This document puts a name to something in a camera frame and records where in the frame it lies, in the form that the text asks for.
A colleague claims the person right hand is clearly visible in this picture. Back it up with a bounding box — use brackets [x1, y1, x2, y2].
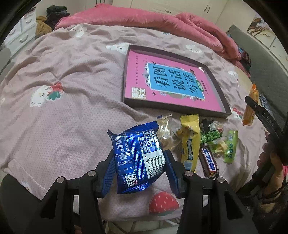
[257, 132, 284, 194]

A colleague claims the dark shallow tray box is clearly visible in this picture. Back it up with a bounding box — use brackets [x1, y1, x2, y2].
[122, 44, 232, 119]

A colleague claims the clear bag fried snack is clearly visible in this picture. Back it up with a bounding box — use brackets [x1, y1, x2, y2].
[156, 114, 181, 151]

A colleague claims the clear yellow cake packet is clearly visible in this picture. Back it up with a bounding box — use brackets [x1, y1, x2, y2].
[208, 139, 228, 158]

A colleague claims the mauve printed bed sheet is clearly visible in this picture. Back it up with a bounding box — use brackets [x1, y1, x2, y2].
[0, 23, 269, 222]

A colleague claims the green peas black packet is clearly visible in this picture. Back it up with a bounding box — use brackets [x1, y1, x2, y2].
[200, 118, 224, 144]

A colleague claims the yellow snack packet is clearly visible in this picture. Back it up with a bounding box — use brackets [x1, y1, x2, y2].
[177, 114, 201, 171]

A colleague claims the pink blue picture book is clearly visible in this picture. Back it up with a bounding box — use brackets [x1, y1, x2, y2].
[124, 52, 226, 112]

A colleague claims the blue biscuit snack packet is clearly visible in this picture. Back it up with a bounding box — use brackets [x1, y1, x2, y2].
[107, 121, 165, 194]

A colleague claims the Snickers chocolate bar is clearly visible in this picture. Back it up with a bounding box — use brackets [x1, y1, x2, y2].
[199, 146, 219, 179]

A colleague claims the pink quilt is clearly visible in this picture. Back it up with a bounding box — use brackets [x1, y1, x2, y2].
[55, 3, 250, 76]

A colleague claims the grey padded headboard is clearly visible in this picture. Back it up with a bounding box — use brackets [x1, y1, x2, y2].
[227, 25, 287, 128]

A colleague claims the white drawer unit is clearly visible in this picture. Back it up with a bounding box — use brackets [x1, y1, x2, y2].
[1, 6, 37, 57]

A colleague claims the brown plush blanket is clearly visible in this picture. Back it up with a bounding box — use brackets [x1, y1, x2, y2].
[36, 16, 52, 38]

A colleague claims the orange cracker packet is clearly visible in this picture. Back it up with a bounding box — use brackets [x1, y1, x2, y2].
[242, 83, 260, 126]

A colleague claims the dark clothes pile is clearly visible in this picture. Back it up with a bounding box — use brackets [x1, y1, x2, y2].
[45, 5, 70, 30]

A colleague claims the tree wall painting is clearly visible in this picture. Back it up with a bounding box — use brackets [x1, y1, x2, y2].
[247, 13, 276, 48]

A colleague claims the light green candy packet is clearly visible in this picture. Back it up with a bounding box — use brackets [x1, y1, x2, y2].
[224, 130, 238, 163]

